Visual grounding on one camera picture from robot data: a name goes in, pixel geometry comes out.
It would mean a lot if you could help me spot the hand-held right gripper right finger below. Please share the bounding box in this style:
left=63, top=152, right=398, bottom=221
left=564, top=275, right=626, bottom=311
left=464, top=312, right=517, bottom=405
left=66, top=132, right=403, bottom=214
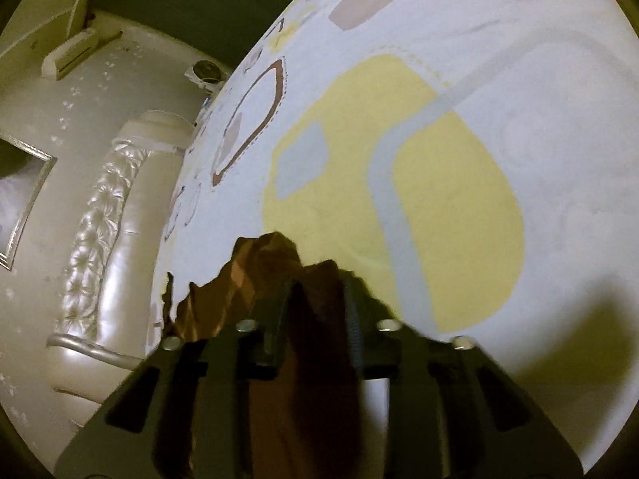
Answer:
left=335, top=268, right=585, bottom=479

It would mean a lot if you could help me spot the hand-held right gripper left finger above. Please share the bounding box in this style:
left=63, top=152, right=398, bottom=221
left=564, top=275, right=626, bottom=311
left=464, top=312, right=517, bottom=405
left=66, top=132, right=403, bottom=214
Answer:
left=54, top=277, right=301, bottom=479

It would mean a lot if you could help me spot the brown small garment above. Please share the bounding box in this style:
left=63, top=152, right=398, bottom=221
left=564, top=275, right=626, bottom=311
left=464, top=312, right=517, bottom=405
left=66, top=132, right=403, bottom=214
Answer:
left=160, top=232, right=400, bottom=479

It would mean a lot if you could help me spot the cream tufted leather headboard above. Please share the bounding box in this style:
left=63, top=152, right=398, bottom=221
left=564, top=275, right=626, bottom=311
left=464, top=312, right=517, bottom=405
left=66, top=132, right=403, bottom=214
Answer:
left=46, top=110, right=195, bottom=405

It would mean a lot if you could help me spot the white patterned bed sheet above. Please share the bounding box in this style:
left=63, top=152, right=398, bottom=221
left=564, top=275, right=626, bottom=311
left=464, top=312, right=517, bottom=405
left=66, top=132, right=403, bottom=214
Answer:
left=147, top=0, right=639, bottom=475

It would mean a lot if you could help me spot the round dark container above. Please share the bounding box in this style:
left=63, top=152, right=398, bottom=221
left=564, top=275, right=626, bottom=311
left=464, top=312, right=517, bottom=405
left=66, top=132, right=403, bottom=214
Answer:
left=185, top=59, right=225, bottom=91

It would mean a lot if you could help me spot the cream cabinet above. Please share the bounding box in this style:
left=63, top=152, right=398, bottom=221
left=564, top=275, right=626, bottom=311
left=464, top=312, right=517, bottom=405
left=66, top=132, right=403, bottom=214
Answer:
left=0, top=0, right=103, bottom=58

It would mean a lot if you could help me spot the silver framed wall picture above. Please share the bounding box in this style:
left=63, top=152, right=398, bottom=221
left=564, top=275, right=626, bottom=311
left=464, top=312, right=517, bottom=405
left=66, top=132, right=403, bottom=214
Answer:
left=0, top=130, right=58, bottom=271

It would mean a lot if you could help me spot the white wall air conditioner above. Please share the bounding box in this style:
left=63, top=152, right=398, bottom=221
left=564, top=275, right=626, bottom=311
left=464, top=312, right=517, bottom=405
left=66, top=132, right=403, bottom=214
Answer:
left=41, top=30, right=98, bottom=81

